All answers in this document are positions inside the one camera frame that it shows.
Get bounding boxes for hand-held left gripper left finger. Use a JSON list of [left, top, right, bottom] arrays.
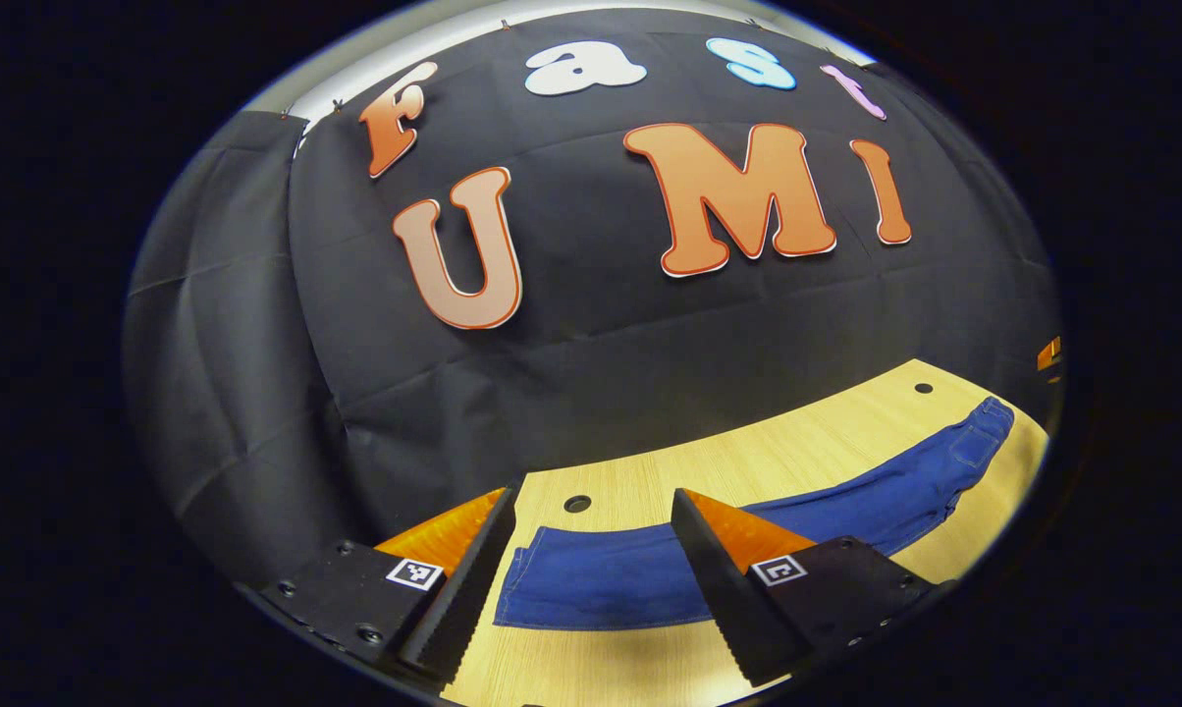
[[257, 486, 518, 688]]

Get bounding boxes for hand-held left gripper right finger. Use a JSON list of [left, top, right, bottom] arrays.
[[672, 488, 945, 688]]

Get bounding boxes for blue jeans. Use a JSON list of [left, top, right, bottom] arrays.
[[494, 397, 1016, 631]]

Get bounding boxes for black backdrop cloth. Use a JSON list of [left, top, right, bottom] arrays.
[[123, 5, 1061, 590]]

